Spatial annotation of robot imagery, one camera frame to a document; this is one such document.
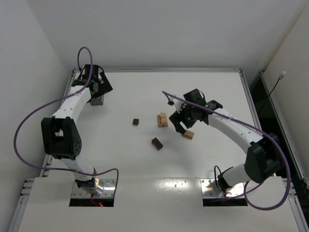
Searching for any light brown block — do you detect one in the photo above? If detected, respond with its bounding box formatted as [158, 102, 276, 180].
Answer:
[182, 130, 195, 140]

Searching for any smoky transparent plastic box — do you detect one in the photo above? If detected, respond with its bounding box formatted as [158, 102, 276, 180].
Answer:
[90, 96, 104, 106]

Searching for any dark wood arch block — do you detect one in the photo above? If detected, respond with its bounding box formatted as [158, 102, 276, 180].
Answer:
[151, 138, 163, 151]

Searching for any tan wood cube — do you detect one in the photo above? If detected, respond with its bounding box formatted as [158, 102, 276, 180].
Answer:
[161, 117, 167, 124]

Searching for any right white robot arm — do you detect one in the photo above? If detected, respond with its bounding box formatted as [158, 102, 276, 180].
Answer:
[168, 89, 284, 192]

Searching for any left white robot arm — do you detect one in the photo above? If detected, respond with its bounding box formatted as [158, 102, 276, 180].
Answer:
[41, 64, 112, 196]

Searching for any small dark wood cube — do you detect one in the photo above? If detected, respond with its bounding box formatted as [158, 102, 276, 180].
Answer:
[132, 118, 140, 126]

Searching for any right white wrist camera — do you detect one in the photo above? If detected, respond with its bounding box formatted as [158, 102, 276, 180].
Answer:
[168, 98, 186, 113]

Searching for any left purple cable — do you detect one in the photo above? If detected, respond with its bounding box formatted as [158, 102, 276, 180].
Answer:
[14, 46, 119, 201]

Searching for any purple cable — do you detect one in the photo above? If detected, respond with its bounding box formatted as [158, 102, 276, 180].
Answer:
[162, 90, 292, 211]
[14, 46, 119, 201]

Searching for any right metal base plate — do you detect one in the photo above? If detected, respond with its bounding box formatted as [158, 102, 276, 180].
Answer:
[200, 178, 247, 199]

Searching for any metal base plate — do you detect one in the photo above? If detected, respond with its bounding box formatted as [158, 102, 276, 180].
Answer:
[200, 178, 247, 199]
[71, 178, 116, 199]

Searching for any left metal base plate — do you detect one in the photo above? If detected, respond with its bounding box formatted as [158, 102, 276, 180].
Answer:
[71, 178, 116, 199]

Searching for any black wall cable with plug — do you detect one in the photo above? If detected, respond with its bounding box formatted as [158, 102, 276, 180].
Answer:
[258, 71, 287, 114]

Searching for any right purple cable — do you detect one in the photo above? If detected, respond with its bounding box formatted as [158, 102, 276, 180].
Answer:
[162, 90, 292, 211]

